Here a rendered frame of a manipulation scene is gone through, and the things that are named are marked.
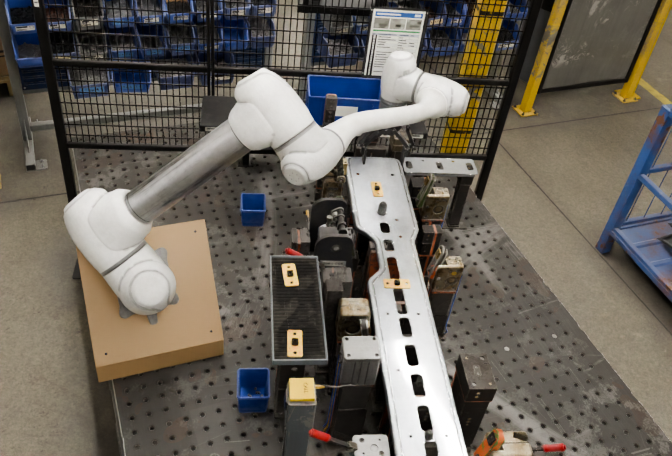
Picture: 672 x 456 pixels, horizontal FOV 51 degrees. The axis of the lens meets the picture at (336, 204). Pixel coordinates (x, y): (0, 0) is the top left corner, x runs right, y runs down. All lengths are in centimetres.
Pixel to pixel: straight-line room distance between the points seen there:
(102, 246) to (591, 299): 265
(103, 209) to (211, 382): 67
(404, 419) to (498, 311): 86
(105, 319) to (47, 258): 153
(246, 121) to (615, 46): 396
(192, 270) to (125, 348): 31
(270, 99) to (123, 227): 54
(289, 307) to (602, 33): 382
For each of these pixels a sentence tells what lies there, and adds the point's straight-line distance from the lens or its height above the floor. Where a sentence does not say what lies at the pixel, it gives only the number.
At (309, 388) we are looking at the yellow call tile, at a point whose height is 116.
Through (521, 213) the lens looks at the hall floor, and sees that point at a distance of 428.
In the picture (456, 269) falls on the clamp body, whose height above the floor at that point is 103.
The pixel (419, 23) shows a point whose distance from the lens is 285.
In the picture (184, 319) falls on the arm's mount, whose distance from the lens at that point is 229.
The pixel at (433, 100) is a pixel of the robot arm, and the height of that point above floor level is 149.
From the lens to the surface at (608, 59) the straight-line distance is 548.
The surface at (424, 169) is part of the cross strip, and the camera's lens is 271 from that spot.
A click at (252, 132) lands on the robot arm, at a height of 156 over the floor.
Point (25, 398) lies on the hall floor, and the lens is 325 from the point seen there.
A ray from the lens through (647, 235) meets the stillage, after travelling 421.
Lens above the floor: 259
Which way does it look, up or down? 40 degrees down
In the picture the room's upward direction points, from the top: 8 degrees clockwise
